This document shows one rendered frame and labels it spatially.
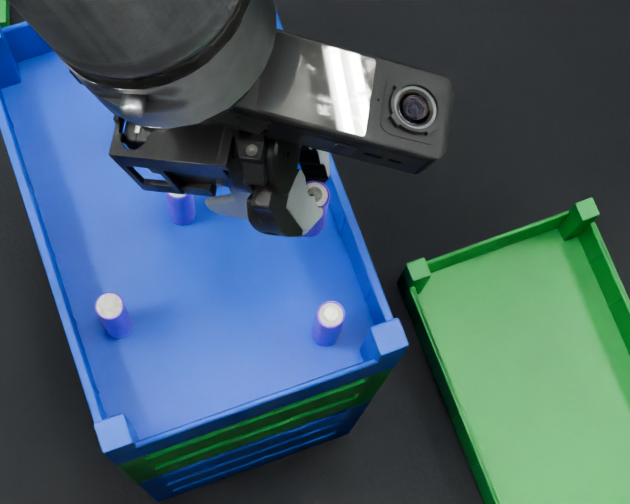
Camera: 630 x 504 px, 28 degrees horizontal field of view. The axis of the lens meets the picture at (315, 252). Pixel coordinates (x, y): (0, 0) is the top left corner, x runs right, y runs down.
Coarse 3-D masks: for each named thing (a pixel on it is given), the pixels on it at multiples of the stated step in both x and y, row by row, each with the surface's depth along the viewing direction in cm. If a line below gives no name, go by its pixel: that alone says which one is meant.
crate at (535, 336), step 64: (448, 256) 124; (512, 256) 130; (576, 256) 130; (448, 320) 128; (512, 320) 128; (576, 320) 128; (448, 384) 121; (512, 384) 126; (576, 384) 127; (512, 448) 125; (576, 448) 125
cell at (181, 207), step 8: (168, 200) 82; (176, 200) 82; (184, 200) 82; (192, 200) 84; (168, 208) 85; (176, 208) 83; (184, 208) 84; (192, 208) 85; (176, 216) 85; (184, 216) 85; (192, 216) 87; (184, 224) 87
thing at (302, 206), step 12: (300, 180) 67; (240, 192) 67; (300, 192) 67; (216, 204) 70; (228, 204) 69; (240, 204) 69; (288, 204) 65; (300, 204) 68; (312, 204) 70; (240, 216) 71; (300, 216) 68; (312, 216) 70
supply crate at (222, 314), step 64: (0, 64) 86; (64, 64) 90; (0, 128) 83; (64, 128) 89; (64, 192) 88; (128, 192) 88; (64, 256) 86; (128, 256) 87; (192, 256) 87; (256, 256) 87; (320, 256) 87; (64, 320) 80; (192, 320) 86; (256, 320) 86; (384, 320) 81; (128, 384) 84; (192, 384) 85; (256, 384) 85; (320, 384) 81; (128, 448) 77
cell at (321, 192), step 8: (312, 184) 73; (320, 184) 73; (312, 192) 73; (320, 192) 73; (328, 192) 73; (320, 200) 73; (328, 200) 73; (320, 224) 77; (312, 232) 78; (320, 232) 79
